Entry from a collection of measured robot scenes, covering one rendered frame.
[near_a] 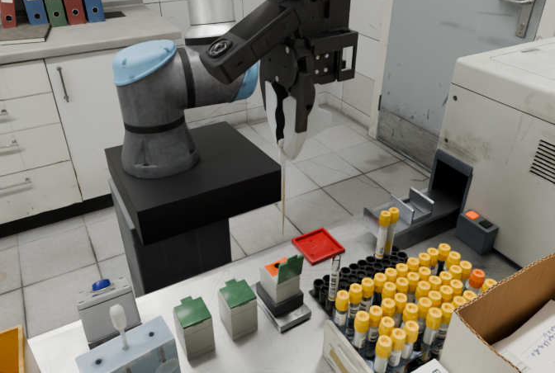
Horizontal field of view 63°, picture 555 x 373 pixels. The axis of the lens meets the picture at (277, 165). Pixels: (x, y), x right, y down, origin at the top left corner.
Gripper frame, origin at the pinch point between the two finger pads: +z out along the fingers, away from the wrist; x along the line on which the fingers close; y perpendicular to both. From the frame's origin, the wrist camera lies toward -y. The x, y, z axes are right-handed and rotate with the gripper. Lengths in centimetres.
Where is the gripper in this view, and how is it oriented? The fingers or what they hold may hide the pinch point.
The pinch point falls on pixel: (283, 148)
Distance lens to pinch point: 54.3
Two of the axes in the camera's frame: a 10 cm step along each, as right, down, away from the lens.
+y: 8.5, -2.7, 4.5
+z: 0.0, 8.6, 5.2
